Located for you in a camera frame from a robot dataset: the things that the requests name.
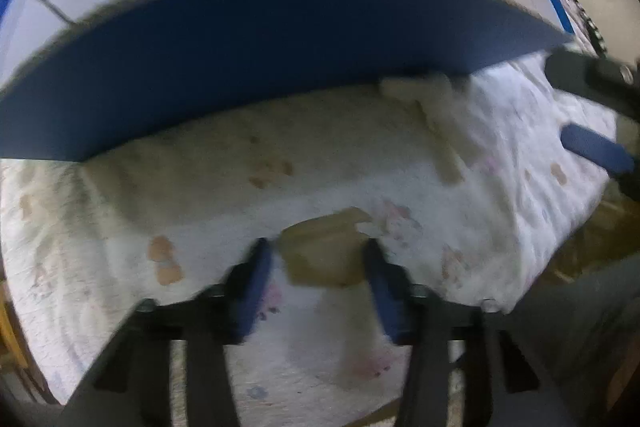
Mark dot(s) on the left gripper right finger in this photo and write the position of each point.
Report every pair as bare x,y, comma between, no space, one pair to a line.
503,383

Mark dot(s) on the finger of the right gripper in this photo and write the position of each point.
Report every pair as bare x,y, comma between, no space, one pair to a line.
618,163
610,83

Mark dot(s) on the tan felt piece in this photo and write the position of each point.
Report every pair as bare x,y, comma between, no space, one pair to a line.
325,251

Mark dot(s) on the white box with blue edges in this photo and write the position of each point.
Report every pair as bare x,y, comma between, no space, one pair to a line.
79,78

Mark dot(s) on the white soft doll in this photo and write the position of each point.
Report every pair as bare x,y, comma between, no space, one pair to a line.
434,95

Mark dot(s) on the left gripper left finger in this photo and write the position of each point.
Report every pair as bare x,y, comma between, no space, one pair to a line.
129,383

